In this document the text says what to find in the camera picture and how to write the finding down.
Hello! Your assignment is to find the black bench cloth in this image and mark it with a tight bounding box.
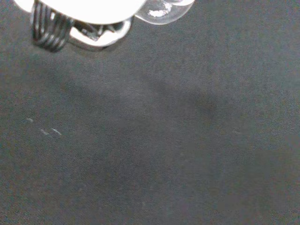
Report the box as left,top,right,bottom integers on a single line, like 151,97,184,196
0,0,300,225

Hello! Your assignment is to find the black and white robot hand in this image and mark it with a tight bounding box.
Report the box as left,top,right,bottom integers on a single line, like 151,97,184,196
13,0,146,53

